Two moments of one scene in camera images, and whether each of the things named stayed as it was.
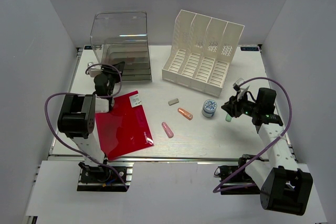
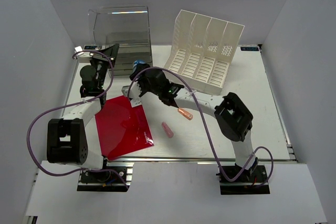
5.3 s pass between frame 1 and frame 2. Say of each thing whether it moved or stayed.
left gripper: moved
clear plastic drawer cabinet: moved
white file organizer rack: stayed
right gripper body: moved
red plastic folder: stayed
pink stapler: stayed
